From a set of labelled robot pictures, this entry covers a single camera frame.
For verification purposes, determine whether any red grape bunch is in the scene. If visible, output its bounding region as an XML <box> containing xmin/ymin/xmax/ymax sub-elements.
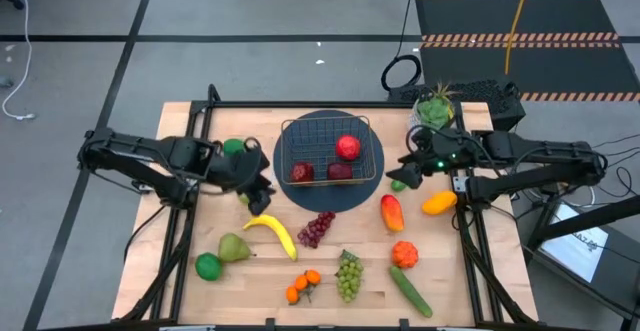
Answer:
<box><xmin>297</xmin><ymin>210</ymin><xmax>337</xmax><ymax>250</ymax></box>

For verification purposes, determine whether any succulent in white patterned pot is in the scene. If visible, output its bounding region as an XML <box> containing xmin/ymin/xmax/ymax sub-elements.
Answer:
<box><xmin>412</xmin><ymin>80</ymin><xmax>464</xmax><ymax>131</ymax></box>

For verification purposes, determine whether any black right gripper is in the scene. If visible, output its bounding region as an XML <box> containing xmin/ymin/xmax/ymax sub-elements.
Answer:
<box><xmin>385</xmin><ymin>129</ymin><xmax>476</xmax><ymax>190</ymax></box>

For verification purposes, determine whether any large green lime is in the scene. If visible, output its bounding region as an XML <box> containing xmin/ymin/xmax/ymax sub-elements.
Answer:
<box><xmin>222</xmin><ymin>137</ymin><xmax>247</xmax><ymax>157</ymax></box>

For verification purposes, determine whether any black perforated computer case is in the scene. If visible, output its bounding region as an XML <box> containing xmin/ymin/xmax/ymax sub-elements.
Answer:
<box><xmin>388</xmin><ymin>79</ymin><xmax>527</xmax><ymax>135</ymax></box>

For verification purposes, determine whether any bright red apple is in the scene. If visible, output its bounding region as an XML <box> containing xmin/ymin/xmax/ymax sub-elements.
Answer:
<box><xmin>334</xmin><ymin>134</ymin><xmax>363</xmax><ymax>163</ymax></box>

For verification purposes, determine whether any black metal rig frame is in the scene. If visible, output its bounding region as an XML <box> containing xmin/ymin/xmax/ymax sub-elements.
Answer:
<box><xmin>112</xmin><ymin>83</ymin><xmax>539</xmax><ymax>331</ymax></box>

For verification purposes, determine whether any green cucumber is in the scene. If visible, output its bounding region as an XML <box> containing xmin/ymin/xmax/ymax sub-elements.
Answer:
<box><xmin>389</xmin><ymin>264</ymin><xmax>434</xmax><ymax>320</ymax></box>

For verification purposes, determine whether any black cable with coil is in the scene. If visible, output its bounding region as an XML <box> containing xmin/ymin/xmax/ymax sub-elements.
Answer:
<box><xmin>380</xmin><ymin>0</ymin><xmax>424</xmax><ymax>93</ymax></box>

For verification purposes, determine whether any green grape bunch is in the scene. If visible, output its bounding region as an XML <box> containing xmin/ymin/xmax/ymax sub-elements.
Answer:
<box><xmin>335</xmin><ymin>249</ymin><xmax>365</xmax><ymax>304</ymax></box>

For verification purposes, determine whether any yellow banana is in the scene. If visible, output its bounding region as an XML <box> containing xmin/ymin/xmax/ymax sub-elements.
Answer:
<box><xmin>242</xmin><ymin>213</ymin><xmax>299</xmax><ymax>263</ymax></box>

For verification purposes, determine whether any wire mesh basket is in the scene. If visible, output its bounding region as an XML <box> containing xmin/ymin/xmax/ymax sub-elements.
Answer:
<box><xmin>279</xmin><ymin>114</ymin><xmax>377</xmax><ymax>188</ymax></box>

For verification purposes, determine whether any tangerine bunch with stem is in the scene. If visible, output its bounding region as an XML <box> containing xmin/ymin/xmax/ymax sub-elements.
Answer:
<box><xmin>284</xmin><ymin>269</ymin><xmax>323</xmax><ymax>305</ymax></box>

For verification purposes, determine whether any white floor cable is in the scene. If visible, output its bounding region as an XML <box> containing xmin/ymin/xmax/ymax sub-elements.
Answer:
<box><xmin>0</xmin><ymin>0</ymin><xmax>37</xmax><ymax>122</ymax></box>

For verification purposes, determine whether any round dark blue mat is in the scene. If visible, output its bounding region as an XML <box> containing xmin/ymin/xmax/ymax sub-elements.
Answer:
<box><xmin>272</xmin><ymin>109</ymin><xmax>386</xmax><ymax>214</ymax></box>

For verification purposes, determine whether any black hazard striped floor mat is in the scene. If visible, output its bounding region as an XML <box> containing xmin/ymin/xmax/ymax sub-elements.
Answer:
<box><xmin>414</xmin><ymin>0</ymin><xmax>640</xmax><ymax>103</ymax></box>

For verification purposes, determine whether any yellow hanging cable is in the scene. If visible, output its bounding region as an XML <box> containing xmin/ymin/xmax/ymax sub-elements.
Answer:
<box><xmin>503</xmin><ymin>0</ymin><xmax>536</xmax><ymax>76</ymax></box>

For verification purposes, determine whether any red and yellow mango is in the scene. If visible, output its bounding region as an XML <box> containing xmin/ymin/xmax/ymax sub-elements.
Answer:
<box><xmin>380</xmin><ymin>193</ymin><xmax>406</xmax><ymax>234</ymax></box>

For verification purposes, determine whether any monitor with white screen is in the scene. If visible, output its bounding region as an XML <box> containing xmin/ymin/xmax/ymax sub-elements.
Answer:
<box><xmin>522</xmin><ymin>202</ymin><xmax>640</xmax><ymax>322</ymax></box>

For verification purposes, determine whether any olive green pear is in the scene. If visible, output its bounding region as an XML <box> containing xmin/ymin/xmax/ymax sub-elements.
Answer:
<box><xmin>217</xmin><ymin>232</ymin><xmax>257</xmax><ymax>264</ymax></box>

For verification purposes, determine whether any dark maroon fruit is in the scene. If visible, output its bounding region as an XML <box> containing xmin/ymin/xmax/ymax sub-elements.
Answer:
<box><xmin>290</xmin><ymin>161</ymin><xmax>316</xmax><ymax>184</ymax></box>

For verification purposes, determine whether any yellow orange bell pepper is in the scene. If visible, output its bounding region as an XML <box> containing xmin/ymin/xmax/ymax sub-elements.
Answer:
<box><xmin>421</xmin><ymin>190</ymin><xmax>459</xmax><ymax>217</ymax></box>

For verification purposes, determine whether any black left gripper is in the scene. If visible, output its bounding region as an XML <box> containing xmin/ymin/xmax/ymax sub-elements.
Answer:
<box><xmin>207</xmin><ymin>145</ymin><xmax>276</xmax><ymax>217</ymax></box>

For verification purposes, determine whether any black diagonal stand beam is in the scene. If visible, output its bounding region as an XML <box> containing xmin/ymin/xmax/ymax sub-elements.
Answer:
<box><xmin>525</xmin><ymin>194</ymin><xmax>640</xmax><ymax>250</ymax></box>

